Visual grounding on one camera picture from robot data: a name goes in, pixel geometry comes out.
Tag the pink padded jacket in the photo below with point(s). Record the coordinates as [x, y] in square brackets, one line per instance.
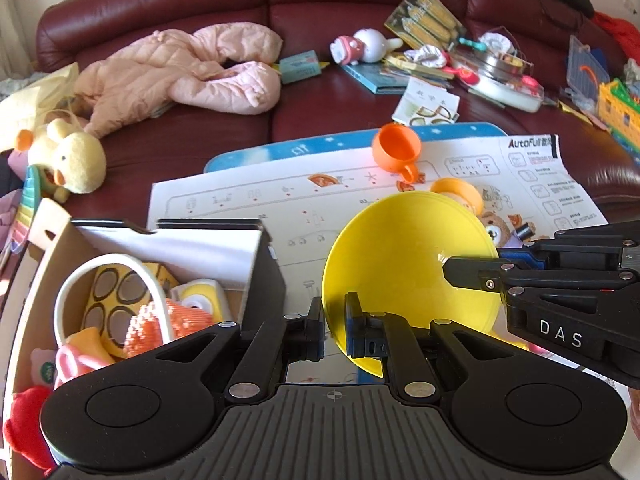
[165, 70]

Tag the cardboard box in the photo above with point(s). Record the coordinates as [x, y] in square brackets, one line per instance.
[267, 280]

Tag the rainbow striped toy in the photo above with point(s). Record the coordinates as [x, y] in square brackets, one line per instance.
[25, 205]

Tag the red cloth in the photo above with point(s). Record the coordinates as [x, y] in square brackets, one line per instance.
[622, 32]

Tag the white card with glasses print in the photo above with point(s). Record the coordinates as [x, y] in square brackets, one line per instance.
[425, 100]

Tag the yellow duck plush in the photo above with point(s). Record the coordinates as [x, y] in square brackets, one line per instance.
[75, 160]

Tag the teal toy spoon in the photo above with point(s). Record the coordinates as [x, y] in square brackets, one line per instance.
[470, 42]

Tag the clear plastic storage case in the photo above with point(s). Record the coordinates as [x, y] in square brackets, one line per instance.
[585, 72]

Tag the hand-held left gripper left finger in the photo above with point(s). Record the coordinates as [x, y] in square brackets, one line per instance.
[316, 332]

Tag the blue book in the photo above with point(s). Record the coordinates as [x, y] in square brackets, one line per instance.
[375, 80]

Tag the pale yellow cloth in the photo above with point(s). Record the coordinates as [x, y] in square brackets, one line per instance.
[35, 100]

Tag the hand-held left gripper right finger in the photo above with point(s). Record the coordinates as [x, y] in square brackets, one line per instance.
[354, 332]

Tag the white instruction sheet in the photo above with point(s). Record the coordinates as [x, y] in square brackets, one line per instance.
[225, 210]

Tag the yellow building block toy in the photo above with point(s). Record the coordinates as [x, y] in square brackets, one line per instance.
[620, 110]

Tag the dark red leather sofa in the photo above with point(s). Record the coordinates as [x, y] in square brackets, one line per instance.
[350, 0]

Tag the teal small box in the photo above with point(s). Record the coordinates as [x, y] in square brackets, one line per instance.
[300, 67]

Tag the orange bristle toy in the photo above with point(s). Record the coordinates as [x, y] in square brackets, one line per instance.
[182, 317]

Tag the metal toy pot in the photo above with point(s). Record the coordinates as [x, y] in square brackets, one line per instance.
[502, 65]

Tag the pink plush with green patch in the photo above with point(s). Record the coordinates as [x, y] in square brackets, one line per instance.
[44, 367]

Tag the orange toy cup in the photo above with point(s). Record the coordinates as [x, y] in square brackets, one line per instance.
[397, 147]

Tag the yellow white toy camera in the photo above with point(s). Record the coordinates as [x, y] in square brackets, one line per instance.
[200, 300]

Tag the red plush toy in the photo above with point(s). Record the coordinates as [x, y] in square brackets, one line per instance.
[27, 425]

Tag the brown teddy bear plush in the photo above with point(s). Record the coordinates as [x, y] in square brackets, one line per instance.
[500, 230]

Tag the orange yellow plastic toy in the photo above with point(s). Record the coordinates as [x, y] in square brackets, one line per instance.
[90, 345]

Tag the yellow plastic bowl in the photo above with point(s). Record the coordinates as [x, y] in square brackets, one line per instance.
[400, 255]

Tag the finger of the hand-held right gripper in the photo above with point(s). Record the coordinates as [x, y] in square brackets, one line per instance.
[470, 272]
[575, 250]

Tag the clear pack of yellow pieces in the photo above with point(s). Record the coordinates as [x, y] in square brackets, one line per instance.
[427, 17]

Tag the yellow block with grey circles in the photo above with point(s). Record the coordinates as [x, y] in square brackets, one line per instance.
[117, 290]

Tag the pink white rabbit toy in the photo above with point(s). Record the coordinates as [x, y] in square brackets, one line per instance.
[367, 45]

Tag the white crumpled cloth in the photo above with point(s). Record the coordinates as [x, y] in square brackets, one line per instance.
[425, 56]

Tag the clear plastic tray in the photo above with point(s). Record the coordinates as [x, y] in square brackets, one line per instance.
[515, 100]

